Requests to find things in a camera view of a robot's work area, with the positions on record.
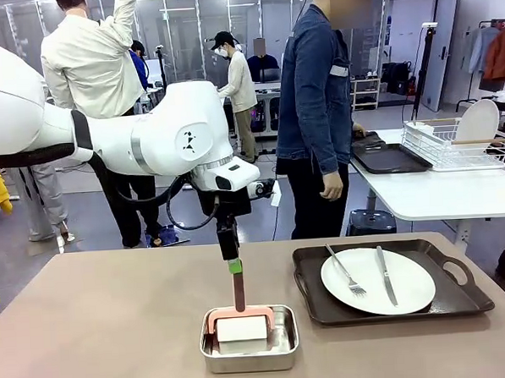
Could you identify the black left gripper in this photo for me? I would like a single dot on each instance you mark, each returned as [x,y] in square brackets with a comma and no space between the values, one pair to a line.
[228,205]

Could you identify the pink lint roller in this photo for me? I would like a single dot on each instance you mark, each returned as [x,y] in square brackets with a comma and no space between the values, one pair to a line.
[243,329]

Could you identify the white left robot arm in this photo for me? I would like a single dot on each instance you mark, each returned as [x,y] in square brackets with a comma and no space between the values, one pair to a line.
[169,130]

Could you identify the person's right hand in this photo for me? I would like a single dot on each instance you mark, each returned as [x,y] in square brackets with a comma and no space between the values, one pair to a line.
[333,187]

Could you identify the person's left hand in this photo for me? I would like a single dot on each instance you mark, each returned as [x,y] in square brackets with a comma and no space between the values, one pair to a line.
[358,130]

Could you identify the stainless steel rectangular tray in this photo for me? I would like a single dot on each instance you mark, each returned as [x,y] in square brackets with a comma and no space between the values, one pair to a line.
[249,363]

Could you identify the silver fork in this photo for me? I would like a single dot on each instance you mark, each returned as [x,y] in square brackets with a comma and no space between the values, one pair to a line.
[346,273]

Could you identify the black plastic stool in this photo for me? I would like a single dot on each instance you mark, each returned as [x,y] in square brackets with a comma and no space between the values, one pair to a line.
[370,222]

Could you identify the silver table knife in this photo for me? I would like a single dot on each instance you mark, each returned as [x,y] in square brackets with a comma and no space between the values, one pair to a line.
[386,275]

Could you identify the person in denim jacket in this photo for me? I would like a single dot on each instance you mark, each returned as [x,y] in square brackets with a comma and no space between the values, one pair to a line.
[316,109]

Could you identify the masked person in white sweater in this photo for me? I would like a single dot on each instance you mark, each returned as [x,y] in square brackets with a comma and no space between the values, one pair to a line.
[240,84]

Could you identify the dark folded cloth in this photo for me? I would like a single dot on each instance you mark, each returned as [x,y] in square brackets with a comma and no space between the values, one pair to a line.
[374,138]

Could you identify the seated person in dark top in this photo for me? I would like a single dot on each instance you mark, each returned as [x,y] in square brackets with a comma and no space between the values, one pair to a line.
[263,63]

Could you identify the white shoe rack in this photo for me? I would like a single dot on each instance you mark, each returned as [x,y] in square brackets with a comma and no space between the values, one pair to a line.
[368,94]

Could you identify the man in cream jacket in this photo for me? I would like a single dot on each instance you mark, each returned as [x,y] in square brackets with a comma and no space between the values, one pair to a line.
[89,70]

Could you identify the white side table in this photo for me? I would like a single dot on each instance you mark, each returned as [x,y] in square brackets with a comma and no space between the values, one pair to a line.
[447,191]

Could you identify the black bags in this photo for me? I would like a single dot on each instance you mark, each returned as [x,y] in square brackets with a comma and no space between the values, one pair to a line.
[399,79]

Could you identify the black tripod stand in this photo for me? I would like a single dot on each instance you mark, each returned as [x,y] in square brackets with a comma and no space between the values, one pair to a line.
[424,74]

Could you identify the black clothes rack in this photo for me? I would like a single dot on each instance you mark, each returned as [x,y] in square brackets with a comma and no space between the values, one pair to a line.
[485,100]

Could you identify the light grey hanging shirt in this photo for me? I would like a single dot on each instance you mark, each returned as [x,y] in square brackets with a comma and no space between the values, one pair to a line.
[480,50]

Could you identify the orange hanging jacket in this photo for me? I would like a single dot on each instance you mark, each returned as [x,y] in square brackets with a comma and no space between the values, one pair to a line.
[501,55]

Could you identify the black camera pole stand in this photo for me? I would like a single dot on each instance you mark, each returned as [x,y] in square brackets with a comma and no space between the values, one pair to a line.
[161,66]

